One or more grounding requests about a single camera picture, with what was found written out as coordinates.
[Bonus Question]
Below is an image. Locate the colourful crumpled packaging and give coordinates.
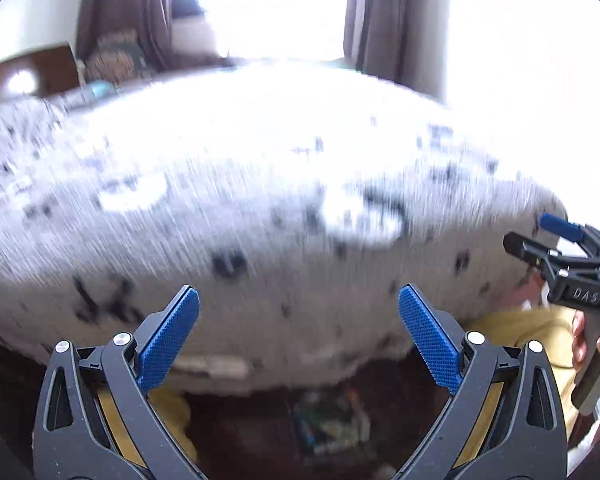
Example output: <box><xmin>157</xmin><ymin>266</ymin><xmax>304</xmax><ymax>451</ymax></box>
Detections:
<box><xmin>292</xmin><ymin>389</ymin><xmax>373</xmax><ymax>457</ymax></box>

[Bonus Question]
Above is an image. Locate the brown curtain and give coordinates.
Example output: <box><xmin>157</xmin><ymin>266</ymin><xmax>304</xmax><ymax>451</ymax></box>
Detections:
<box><xmin>342</xmin><ymin>0</ymin><xmax>448</xmax><ymax>106</ymax></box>
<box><xmin>77</xmin><ymin>0</ymin><xmax>173</xmax><ymax>68</ymax></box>

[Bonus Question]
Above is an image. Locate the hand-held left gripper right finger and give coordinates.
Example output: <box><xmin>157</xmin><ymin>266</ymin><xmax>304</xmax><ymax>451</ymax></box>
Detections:
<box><xmin>395</xmin><ymin>284</ymin><xmax>568</xmax><ymax>480</ymax></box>

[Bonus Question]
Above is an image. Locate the dark brown box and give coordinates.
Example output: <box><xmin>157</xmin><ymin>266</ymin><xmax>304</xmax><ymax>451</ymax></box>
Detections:
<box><xmin>185</xmin><ymin>360</ymin><xmax>456</xmax><ymax>480</ymax></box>

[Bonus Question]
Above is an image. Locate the bright window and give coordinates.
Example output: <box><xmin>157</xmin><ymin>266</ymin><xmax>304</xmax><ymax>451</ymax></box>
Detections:
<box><xmin>169</xmin><ymin>0</ymin><xmax>352</xmax><ymax>63</ymax></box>

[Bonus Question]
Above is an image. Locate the yellow fleece cloth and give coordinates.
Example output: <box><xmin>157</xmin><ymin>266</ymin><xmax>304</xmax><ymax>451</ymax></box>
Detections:
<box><xmin>95</xmin><ymin>305</ymin><xmax>581</xmax><ymax>466</ymax></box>

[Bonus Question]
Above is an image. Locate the grey fuzzy blanket black print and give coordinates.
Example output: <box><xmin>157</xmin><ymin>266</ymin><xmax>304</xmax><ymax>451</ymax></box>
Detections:
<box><xmin>0</xmin><ymin>57</ymin><xmax>571</xmax><ymax>391</ymax></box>

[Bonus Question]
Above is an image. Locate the dark topped pale object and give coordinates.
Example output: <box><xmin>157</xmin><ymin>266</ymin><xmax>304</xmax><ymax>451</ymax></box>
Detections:
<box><xmin>171</xmin><ymin>0</ymin><xmax>221</xmax><ymax>57</ymax></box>

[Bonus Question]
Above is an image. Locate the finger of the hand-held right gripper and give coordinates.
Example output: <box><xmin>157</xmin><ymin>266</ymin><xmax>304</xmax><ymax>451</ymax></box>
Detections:
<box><xmin>539</xmin><ymin>212</ymin><xmax>600</xmax><ymax>261</ymax></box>
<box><xmin>503</xmin><ymin>232</ymin><xmax>600</xmax><ymax>281</ymax></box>

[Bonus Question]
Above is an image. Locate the brown wooden headboard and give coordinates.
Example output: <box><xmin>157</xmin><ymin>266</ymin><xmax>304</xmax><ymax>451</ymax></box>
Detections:
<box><xmin>0</xmin><ymin>45</ymin><xmax>81</xmax><ymax>108</ymax></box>

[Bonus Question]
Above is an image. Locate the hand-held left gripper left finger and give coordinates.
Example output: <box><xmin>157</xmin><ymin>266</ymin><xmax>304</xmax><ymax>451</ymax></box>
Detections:
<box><xmin>32</xmin><ymin>285</ymin><xmax>206</xmax><ymax>480</ymax></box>

